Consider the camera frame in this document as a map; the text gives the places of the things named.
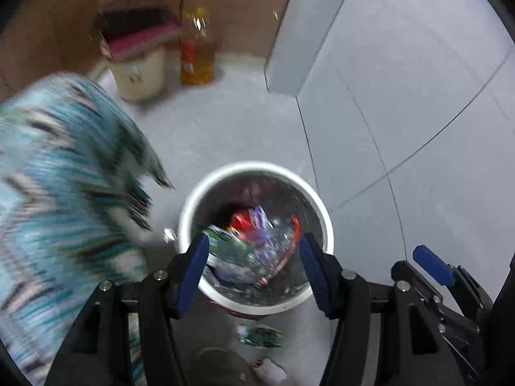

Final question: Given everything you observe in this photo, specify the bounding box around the zigzag patterned blue cloth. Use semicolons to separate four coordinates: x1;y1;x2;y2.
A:
1;72;169;385

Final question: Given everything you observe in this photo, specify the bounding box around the beige trash bucket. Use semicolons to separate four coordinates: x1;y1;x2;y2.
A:
100;43;166;102

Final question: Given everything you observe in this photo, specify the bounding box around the cooking oil bottle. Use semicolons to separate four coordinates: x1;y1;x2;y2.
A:
179;7;217;86

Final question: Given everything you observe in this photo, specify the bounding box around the green wrapper on floor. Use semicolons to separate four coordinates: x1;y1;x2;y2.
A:
237;325;284;349

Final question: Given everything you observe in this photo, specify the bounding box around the white rimmed trash bin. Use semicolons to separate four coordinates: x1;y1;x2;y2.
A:
178;161;334;320

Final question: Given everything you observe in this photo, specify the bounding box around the maroon broom with metal handle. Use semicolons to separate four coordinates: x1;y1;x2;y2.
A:
94;0;178;49

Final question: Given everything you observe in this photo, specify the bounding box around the clear plastic bag red strip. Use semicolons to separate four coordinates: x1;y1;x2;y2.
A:
244;211;301;286

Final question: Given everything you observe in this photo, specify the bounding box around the red snack wrapper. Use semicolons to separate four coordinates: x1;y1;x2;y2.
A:
228;209;258;242

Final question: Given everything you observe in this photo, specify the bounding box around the maroon dustpan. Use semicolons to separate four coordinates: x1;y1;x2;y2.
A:
102;22;182;62

